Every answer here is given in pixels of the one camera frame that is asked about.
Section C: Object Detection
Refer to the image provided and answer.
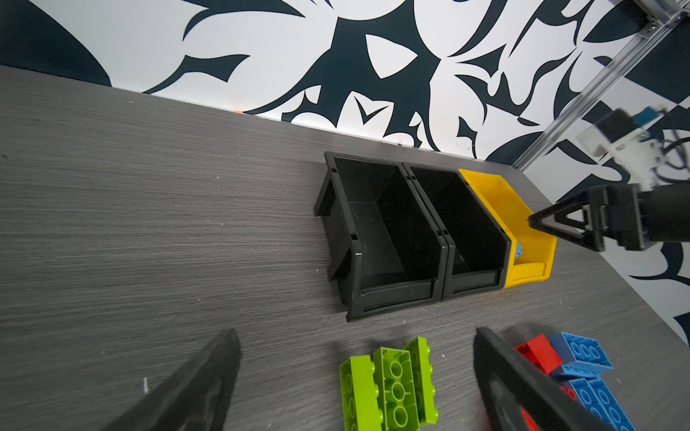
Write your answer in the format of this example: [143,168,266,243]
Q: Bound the small red lego brick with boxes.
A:
[515,335,562,375]

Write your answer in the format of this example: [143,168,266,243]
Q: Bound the green lego brick cluster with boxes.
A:
[339,337,440,431]

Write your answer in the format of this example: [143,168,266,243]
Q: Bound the left black bin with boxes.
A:
[314,152,449,321]

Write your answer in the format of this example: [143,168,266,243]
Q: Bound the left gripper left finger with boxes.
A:
[104,329,242,430]

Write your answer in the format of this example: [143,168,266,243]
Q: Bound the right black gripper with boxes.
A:
[528,183,689,252]

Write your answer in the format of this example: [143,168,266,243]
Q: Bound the black bin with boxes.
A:
[314,152,449,321]
[402,163,511,300]

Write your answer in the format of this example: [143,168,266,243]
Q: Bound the yellow bin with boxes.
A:
[459,169,557,288]

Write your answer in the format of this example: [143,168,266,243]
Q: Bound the middle black bin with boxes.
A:
[402,163,511,300]

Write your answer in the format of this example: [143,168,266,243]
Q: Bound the red lego arch piece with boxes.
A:
[520,408,540,431]

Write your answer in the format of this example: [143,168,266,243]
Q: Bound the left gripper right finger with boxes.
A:
[473,327,612,430]

